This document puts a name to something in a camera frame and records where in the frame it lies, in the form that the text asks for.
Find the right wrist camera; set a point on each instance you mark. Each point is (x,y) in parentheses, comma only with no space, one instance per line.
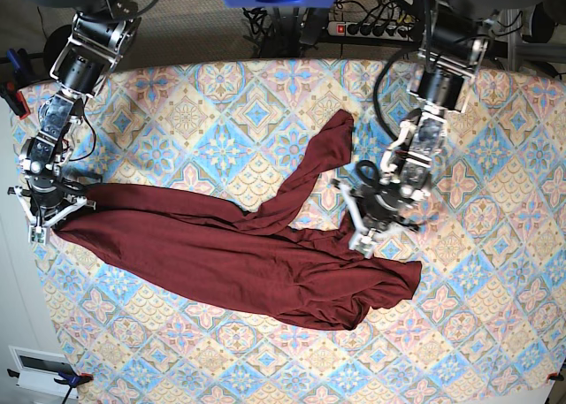
(38,234)

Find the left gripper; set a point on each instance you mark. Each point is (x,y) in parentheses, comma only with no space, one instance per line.
(376,210)

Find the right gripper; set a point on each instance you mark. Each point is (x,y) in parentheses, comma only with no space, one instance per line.
(48,200)

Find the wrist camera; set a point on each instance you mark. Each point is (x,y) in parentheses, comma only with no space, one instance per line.
(363,244)
(38,234)

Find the white wall outlet box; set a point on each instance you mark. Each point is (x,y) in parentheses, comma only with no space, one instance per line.
(38,370)

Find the upper left table clamp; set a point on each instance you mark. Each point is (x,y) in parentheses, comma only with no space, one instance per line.
(21,76)

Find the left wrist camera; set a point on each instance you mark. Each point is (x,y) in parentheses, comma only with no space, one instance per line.
(363,244)

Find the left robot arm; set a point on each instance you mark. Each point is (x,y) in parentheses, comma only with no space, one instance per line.
(457,34)

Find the lower right table clamp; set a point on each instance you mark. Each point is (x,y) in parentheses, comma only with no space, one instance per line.
(556,377)

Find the black round stool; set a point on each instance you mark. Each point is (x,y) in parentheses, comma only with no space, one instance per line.
(54,46)

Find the dark red t-shirt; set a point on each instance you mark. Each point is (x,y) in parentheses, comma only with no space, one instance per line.
(212,251)

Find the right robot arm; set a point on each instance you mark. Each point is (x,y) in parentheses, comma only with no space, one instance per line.
(101,32)

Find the table clamp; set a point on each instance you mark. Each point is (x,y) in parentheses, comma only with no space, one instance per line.
(60,384)
(556,377)
(21,76)

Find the white power strip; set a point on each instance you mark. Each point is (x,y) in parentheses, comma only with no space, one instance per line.
(387,31)

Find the lower left table clamp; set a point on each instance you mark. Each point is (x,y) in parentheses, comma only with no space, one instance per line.
(60,384)

